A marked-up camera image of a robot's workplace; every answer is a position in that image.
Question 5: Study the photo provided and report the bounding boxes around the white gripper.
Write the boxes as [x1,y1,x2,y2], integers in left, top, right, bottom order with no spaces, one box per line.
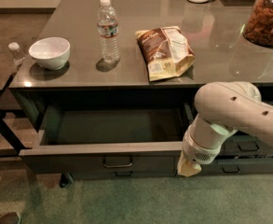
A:
[177,126,221,177]

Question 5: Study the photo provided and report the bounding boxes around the grey drawer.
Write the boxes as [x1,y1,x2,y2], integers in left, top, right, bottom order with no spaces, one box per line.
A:
[198,158,273,176]
[20,103,193,174]
[64,171,177,180]
[220,135,273,157]

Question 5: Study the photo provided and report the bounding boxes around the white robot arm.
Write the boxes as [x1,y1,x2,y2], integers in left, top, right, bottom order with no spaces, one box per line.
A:
[177,81,273,177]

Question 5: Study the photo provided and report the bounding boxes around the grey drawer cabinet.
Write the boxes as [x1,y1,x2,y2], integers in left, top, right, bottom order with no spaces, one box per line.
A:
[11,0,273,181]

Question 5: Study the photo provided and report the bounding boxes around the brown yellow snack bag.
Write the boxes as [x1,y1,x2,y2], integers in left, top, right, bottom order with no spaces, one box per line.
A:
[135,26,195,81]

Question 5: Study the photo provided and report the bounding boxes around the snack jar with black lid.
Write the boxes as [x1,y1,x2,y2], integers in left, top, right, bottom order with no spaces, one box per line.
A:
[243,0,273,47]

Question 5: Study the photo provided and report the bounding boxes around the clear plastic water bottle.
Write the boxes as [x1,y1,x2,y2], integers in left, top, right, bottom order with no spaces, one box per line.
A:
[97,0,120,63]

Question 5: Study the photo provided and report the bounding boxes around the white ceramic bowl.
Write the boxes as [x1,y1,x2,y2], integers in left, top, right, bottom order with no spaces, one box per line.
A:
[29,37,71,70]

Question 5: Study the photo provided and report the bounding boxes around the brown shoe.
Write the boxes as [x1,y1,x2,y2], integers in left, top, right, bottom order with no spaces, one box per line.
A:
[0,212,20,224]

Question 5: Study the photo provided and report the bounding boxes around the black folding side table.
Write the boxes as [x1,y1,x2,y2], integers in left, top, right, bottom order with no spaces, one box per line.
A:
[0,75,26,158]

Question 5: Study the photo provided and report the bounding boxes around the small bottle white cap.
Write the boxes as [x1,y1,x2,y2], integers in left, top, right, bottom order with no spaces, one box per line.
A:
[8,42,26,67]

